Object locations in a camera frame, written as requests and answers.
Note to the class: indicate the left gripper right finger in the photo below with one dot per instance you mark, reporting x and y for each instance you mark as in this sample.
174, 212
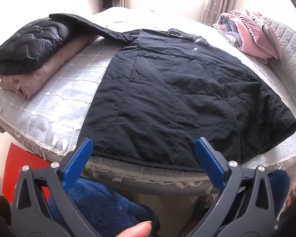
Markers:
244, 206

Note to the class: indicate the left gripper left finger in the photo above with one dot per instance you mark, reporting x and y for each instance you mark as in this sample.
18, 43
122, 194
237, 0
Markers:
31, 215

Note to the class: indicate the black padded coat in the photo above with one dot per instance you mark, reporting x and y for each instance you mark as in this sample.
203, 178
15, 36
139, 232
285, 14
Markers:
164, 89

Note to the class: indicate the person's left hand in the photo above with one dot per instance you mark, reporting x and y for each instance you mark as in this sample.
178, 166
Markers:
142, 229

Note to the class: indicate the grey quilted headboard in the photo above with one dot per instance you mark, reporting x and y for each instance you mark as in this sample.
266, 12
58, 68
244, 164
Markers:
285, 69

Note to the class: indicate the blue fleece trousers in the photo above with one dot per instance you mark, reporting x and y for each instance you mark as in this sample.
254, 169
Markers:
110, 213

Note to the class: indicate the grey tufted bedspread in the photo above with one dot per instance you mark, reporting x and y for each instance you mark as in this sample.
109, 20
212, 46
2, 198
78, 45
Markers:
49, 123

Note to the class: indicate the pink and grey bedding pile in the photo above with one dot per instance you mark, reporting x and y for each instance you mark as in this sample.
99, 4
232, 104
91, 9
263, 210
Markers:
249, 33

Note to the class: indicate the folded pink floral quilt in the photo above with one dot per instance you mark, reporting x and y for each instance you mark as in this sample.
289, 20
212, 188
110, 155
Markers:
26, 85

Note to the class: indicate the beige curtain right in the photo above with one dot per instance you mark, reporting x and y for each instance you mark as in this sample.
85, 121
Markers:
212, 10

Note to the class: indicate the folded black quilted jacket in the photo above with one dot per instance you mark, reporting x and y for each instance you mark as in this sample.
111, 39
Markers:
33, 44

